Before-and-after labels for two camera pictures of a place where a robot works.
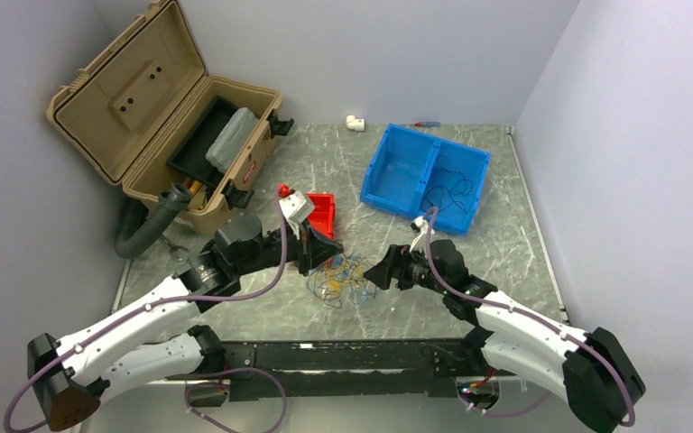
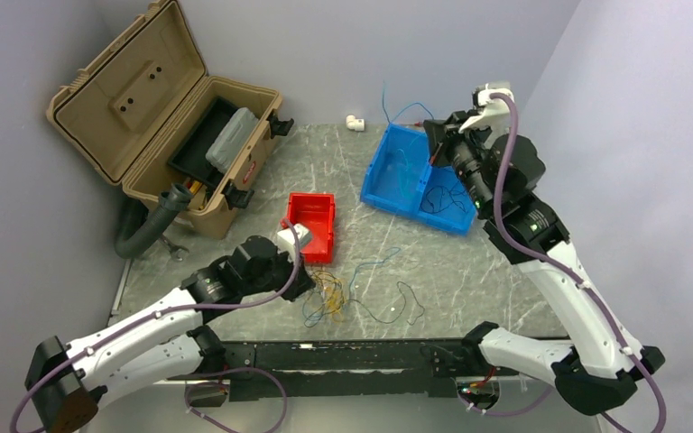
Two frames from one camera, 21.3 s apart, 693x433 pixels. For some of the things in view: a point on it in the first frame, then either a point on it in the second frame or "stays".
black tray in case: [190, 154] stays
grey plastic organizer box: [231, 139] stays
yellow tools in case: [194, 188] stays
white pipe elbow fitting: [354, 124] stays
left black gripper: [313, 249] to [303, 283]
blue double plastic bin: [410, 173] stays
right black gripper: [394, 264] to [444, 133]
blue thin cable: [360, 292] to [404, 109]
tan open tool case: [146, 113] stays
